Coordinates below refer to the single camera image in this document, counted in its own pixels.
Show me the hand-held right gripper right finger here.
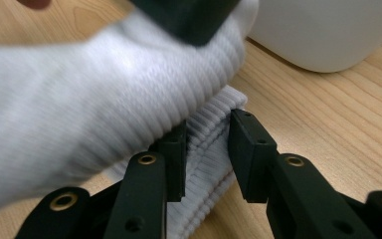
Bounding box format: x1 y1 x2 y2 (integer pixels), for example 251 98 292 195
227 109 376 239

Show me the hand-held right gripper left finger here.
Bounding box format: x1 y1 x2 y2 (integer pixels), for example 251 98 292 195
103 119 189 239

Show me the white sock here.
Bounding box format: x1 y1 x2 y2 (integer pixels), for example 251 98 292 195
0 0 261 239

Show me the white divided storage box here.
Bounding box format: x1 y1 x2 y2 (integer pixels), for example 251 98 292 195
246 0 382 74

